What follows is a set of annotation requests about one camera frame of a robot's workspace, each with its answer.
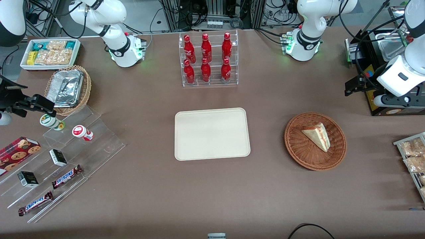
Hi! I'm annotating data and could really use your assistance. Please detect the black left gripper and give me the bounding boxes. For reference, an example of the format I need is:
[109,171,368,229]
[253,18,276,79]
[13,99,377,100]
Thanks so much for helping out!
[345,76,377,97]

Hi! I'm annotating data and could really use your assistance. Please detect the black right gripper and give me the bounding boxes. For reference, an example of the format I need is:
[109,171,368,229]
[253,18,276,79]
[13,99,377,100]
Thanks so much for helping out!
[0,76,55,117]

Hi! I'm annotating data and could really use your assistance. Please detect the triangle sandwich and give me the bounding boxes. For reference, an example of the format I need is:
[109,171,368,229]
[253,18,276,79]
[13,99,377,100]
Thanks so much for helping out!
[301,123,331,152]

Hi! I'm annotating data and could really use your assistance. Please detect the silver foil tray stack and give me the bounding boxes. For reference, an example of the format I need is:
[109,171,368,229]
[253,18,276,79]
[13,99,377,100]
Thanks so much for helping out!
[46,70,83,107]

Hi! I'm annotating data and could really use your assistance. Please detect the light wicker basket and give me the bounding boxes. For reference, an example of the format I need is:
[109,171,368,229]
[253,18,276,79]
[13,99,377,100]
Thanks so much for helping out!
[45,65,92,116]

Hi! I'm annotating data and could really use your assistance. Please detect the round brown wicker basket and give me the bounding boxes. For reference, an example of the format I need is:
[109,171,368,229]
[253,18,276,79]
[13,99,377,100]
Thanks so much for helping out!
[284,112,347,171]

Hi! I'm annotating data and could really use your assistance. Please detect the beige rectangular tray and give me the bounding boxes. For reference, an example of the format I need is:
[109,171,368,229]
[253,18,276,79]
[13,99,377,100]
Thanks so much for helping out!
[175,108,251,161]

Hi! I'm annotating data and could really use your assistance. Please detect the green cap yogurt bottle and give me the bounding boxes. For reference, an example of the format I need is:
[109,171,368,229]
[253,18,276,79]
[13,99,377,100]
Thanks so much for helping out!
[40,114,65,131]

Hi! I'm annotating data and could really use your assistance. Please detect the red cap yogurt bottle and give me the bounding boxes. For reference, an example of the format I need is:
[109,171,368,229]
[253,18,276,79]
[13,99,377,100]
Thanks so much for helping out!
[72,125,94,141]

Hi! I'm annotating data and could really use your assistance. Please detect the large clear cracker bag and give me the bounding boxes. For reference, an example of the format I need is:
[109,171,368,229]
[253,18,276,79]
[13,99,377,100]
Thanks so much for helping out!
[34,49,73,65]

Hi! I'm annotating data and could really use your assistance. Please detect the black box appliance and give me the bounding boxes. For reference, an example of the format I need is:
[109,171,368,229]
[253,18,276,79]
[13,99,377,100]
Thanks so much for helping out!
[345,29,425,117]

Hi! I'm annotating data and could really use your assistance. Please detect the red cookie box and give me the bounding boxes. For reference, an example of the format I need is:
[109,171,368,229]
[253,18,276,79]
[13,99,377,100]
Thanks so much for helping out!
[0,137,41,176]

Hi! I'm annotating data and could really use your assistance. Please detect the small black box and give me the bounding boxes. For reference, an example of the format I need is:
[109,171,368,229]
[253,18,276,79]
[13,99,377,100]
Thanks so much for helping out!
[49,149,68,167]
[17,171,39,188]

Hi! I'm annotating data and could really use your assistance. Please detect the steel pan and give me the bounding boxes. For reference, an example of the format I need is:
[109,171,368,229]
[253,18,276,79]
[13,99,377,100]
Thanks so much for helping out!
[379,32,408,62]

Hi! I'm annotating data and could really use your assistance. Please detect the small clear cracker bag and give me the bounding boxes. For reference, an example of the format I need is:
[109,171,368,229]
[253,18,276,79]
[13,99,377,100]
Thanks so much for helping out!
[46,40,67,51]

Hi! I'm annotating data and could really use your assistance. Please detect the white plastic bin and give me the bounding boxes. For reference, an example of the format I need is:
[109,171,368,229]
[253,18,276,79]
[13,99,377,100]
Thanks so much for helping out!
[20,38,81,71]

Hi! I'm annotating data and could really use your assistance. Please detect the clear acrylic stepped display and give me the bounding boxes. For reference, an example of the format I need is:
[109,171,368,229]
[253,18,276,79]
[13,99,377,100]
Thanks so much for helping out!
[0,106,126,223]

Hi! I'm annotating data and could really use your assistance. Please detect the black slanted rod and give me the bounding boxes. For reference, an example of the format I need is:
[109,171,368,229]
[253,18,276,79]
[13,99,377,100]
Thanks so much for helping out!
[360,0,390,34]

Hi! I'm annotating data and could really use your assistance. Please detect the snickers bar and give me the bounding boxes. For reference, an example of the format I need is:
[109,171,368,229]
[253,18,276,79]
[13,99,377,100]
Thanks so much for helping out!
[51,165,83,190]
[18,191,53,216]

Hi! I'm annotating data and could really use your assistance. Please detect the silver metal shelf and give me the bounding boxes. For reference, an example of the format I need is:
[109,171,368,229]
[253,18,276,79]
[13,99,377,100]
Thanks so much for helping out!
[388,5,409,30]

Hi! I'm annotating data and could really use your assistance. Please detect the red cola bottle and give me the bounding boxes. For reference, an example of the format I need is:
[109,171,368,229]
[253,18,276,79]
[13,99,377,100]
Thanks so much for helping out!
[221,58,232,83]
[201,57,212,83]
[201,33,212,63]
[184,35,196,64]
[221,32,232,62]
[183,59,195,85]

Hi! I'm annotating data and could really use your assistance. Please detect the clear acrylic bottle rack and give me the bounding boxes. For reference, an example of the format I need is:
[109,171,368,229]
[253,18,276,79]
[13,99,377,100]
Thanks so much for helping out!
[179,30,239,87]

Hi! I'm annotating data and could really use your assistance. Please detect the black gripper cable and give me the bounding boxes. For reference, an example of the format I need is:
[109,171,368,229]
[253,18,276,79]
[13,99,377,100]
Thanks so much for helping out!
[355,15,405,87]

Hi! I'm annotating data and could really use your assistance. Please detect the black cable loop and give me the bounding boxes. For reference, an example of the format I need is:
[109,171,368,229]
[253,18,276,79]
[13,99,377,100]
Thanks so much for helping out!
[287,223,336,239]

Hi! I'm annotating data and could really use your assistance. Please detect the aluminium frame rack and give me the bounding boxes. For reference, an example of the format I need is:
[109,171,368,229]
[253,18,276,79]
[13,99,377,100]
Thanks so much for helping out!
[159,0,266,32]

